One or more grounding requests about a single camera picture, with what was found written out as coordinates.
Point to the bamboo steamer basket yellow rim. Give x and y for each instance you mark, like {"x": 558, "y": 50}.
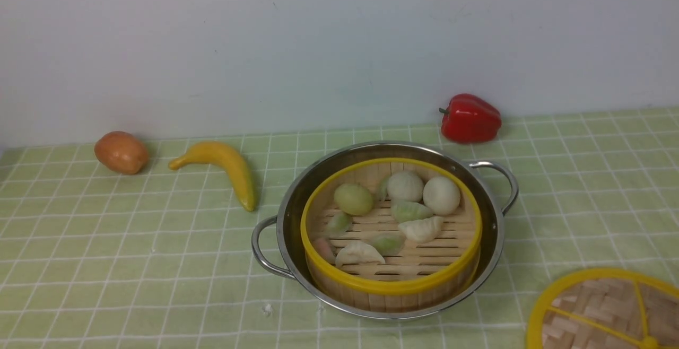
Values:
{"x": 423, "y": 274}

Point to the woven bamboo steamer lid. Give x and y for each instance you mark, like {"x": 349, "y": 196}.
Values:
{"x": 605, "y": 308}

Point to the stainless steel pot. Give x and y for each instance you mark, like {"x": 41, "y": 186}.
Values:
{"x": 277, "y": 244}

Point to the yellow-green bun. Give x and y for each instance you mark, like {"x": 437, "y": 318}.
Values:
{"x": 353, "y": 199}

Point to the small green dumpling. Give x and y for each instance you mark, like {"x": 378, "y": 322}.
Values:
{"x": 338, "y": 225}

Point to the white pleated bun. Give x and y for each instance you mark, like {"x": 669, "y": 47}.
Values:
{"x": 405, "y": 185}

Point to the pink dumpling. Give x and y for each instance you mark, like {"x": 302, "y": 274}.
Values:
{"x": 325, "y": 249}

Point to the white crescent dumpling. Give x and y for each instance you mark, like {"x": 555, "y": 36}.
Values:
{"x": 358, "y": 252}

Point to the pale green dumpling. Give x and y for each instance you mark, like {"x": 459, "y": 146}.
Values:
{"x": 388, "y": 244}

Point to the white round bun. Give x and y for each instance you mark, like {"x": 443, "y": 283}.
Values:
{"x": 441, "y": 195}

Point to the yellow banana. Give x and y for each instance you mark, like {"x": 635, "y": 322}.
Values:
{"x": 230, "y": 161}

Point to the red bell pepper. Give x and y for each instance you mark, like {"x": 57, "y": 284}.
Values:
{"x": 469, "y": 119}

